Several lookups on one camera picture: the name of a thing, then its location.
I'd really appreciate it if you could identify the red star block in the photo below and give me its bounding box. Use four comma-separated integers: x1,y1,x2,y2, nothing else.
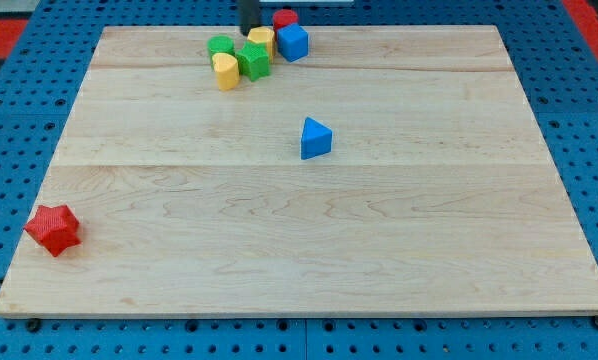
24,205,82,257

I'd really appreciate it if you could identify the red cylinder block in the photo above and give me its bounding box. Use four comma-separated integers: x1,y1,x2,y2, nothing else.
272,9,299,32

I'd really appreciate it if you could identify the green star block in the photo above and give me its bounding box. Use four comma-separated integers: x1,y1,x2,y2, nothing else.
236,42,271,82

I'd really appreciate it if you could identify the green cylinder block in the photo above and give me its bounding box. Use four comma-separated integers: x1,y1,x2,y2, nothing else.
206,34,235,66

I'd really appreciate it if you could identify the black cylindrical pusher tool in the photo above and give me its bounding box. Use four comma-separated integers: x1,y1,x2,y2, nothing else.
236,0,261,36

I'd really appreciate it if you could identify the wooden board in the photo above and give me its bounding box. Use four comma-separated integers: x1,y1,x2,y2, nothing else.
0,25,598,319

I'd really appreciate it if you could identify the yellow pentagon block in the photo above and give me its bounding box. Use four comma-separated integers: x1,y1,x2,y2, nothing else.
247,26,276,63

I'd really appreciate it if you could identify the blue cube block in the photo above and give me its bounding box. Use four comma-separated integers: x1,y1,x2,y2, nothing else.
277,23,309,62

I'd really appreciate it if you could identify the yellow heart block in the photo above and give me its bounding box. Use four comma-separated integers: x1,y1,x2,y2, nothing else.
212,53,240,91

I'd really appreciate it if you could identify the blue triangle block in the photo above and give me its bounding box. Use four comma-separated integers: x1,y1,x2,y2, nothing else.
300,117,333,160

